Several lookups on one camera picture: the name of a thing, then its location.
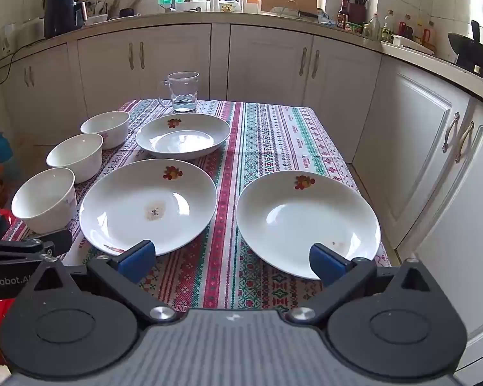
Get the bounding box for patterned tablecloth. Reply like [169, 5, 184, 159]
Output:
[2, 98, 391, 314]

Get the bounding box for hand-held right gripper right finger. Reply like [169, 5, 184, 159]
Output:
[286, 243, 443, 326]

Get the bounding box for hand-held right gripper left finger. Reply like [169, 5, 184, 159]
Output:
[22, 240, 180, 326]

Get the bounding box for blue water jug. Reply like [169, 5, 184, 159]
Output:
[0, 131, 21, 181]

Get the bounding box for yellow oil bottle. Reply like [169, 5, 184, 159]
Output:
[382, 10, 395, 43]

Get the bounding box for white ceramic bowl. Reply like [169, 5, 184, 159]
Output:
[11, 168, 78, 234]
[80, 110, 130, 150]
[46, 133, 104, 184]

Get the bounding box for black wok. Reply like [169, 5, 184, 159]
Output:
[448, 20, 483, 77]

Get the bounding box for orange oil bottle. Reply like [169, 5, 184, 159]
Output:
[422, 20, 437, 51]

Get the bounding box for dark blue air fryer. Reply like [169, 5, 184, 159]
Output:
[43, 0, 85, 39]

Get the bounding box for clear glass mug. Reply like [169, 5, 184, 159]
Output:
[158, 71, 201, 114]

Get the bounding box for beige kitchen countertop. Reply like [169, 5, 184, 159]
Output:
[0, 8, 483, 109]

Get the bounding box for white fruit print plate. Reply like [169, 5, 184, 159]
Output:
[79, 159, 218, 256]
[235, 170, 382, 280]
[135, 113, 231, 160]

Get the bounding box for white tray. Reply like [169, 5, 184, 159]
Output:
[392, 34, 435, 56]

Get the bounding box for knife block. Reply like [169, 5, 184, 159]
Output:
[345, 0, 370, 25]

